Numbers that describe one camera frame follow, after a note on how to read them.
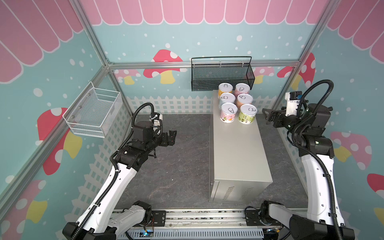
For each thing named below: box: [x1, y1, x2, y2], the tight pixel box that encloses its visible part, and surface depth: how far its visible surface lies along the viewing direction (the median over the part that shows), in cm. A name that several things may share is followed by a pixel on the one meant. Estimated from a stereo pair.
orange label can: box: [236, 93, 254, 110], surface depth 73 cm
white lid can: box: [218, 92, 236, 109], surface depth 73 cm
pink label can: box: [234, 83, 250, 98], surface depth 78 cm
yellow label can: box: [218, 82, 233, 100], surface depth 79 cm
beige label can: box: [219, 102, 238, 124], surface depth 69 cm
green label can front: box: [238, 104, 258, 125], surface depth 68 cm
